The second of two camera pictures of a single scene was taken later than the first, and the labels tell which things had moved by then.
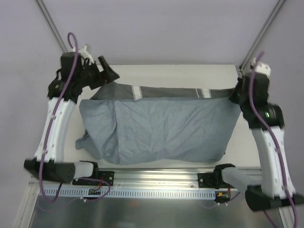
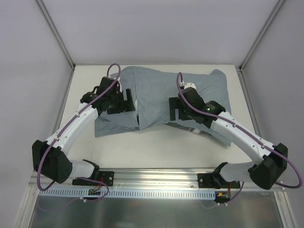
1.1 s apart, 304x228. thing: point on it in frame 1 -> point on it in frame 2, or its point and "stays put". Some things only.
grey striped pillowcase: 133,124 -> 151,90
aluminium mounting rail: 141,178 stays put
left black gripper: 98,76 -> 128,100
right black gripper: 241,94 -> 174,108
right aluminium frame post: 261,32 stays put
